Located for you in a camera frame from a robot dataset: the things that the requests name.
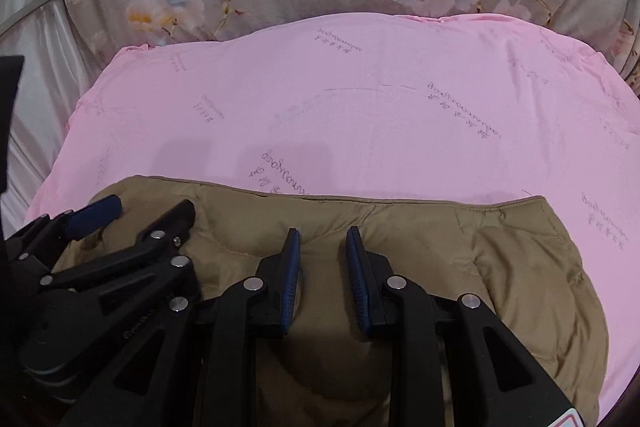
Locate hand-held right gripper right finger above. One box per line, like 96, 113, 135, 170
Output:
346, 226, 576, 427

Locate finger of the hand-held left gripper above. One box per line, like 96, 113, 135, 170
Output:
40, 199, 202, 308
10, 195, 123, 270

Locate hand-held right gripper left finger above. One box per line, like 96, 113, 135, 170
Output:
60, 228, 302, 427

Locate olive quilted jacket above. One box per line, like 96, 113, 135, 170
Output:
50, 175, 610, 427

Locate white satin curtain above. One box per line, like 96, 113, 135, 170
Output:
0, 0, 101, 228

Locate pink bed sheet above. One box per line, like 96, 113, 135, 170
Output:
25, 13, 640, 418

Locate curved metal rail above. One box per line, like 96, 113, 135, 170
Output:
0, 0, 63, 32

